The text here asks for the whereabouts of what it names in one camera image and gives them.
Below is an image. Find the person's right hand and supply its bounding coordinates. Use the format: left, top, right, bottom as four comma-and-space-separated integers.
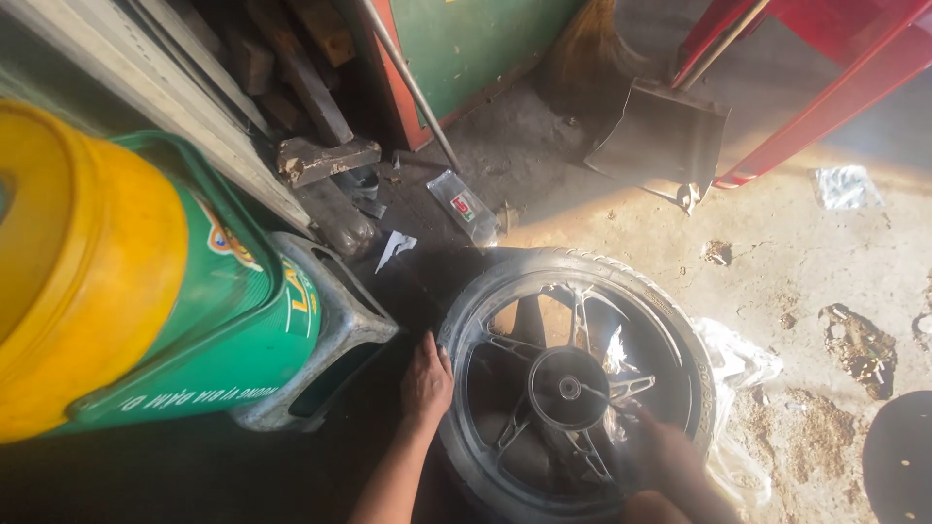
615, 405, 703, 499

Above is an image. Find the person's left hand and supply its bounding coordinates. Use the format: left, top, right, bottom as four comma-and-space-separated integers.
399, 330, 457, 427

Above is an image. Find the black motorcycle wheel with tyre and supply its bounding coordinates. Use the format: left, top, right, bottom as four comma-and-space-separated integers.
435, 246, 719, 524

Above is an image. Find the clear plastic bag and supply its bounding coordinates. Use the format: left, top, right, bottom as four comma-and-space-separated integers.
688, 317, 784, 510

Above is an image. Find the clear packet with red label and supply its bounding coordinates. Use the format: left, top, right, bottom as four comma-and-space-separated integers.
426, 169, 501, 248

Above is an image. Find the dark metal dustpan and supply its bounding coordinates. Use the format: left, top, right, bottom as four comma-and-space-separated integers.
584, 0, 773, 216

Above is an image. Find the white paper scrap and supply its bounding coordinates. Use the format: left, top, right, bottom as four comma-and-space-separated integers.
374, 230, 418, 275

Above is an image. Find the grey plastic stool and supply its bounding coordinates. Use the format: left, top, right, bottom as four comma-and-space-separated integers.
229, 232, 400, 433

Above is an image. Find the crumpled clear plastic wrapper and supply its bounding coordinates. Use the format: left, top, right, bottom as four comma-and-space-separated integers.
810, 164, 885, 212

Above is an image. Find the dusty plastic bottle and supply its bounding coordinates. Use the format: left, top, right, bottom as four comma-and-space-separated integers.
295, 178, 380, 259

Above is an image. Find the straw broom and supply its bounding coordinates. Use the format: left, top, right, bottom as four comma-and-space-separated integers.
539, 0, 642, 110

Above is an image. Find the red plastic chair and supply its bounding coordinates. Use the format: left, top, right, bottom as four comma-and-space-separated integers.
670, 0, 932, 190

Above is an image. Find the thin metal rod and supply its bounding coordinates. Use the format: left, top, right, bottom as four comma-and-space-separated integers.
358, 0, 463, 174

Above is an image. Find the worn wooden block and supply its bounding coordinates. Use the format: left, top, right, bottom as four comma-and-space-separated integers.
276, 136, 383, 190

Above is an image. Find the green plastic crate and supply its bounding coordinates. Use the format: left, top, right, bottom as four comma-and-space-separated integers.
44, 130, 323, 438

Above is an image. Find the heap of wood pieces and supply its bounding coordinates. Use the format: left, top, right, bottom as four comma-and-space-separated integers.
164, 0, 358, 147

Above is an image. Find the yellow plastic bucket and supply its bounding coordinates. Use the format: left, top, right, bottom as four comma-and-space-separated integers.
0, 99, 190, 445

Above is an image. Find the green cabinet with red frame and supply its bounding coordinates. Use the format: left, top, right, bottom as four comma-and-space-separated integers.
349, 0, 587, 152

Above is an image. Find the grey metal door rail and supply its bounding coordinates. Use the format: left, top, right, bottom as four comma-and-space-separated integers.
0, 0, 314, 237

